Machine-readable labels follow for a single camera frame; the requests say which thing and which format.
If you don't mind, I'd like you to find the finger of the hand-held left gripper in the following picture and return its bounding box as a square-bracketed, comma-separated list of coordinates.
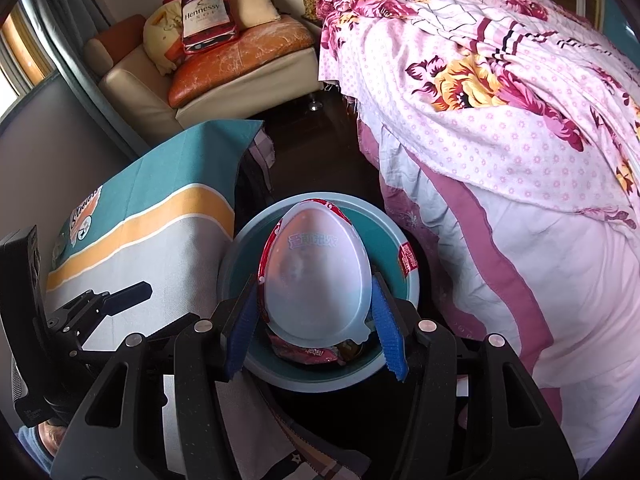
[102, 281, 153, 313]
[47, 289, 113, 333]

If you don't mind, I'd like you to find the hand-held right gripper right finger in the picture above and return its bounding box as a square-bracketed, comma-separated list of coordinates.
[370, 272, 581, 480]

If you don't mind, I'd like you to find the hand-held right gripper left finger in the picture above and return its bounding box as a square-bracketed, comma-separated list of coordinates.
[50, 280, 261, 480]

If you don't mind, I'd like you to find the teal plastic trash bin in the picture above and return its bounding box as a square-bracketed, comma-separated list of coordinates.
[217, 191, 422, 393]

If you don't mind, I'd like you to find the pink white snack packet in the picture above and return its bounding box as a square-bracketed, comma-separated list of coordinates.
[267, 332, 346, 367]

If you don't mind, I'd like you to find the egg-shaped plastic shell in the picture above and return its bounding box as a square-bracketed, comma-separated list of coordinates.
[256, 197, 375, 348]

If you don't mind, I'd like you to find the person's left forearm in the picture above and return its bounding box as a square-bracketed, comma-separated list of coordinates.
[17, 420, 68, 473]

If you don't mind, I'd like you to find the teal orange grey printed tablecloth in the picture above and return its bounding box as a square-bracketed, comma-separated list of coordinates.
[45, 120, 266, 411]

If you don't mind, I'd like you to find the grey partition panel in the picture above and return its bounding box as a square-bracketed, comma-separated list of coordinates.
[0, 67, 146, 281]

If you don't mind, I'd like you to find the beige armchair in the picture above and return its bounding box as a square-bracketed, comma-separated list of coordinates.
[82, 0, 321, 131]

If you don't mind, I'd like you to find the window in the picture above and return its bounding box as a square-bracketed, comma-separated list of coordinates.
[0, 0, 56, 116]

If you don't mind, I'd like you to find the orange leather seat cushion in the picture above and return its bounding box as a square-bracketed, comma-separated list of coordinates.
[167, 22, 316, 108]

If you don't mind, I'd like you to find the yellow cartoon pillow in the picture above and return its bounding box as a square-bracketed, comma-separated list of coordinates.
[142, 0, 188, 76]

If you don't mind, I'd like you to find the pink floral quilt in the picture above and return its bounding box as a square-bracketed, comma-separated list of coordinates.
[317, 0, 640, 221]

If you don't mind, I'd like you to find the bottle-shaped printed pillow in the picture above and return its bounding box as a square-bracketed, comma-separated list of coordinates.
[180, 0, 241, 56]

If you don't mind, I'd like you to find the grey curtain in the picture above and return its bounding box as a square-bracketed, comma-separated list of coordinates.
[20, 0, 151, 161]

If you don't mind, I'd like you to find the beige pillow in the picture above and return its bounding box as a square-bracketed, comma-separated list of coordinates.
[230, 0, 281, 33]

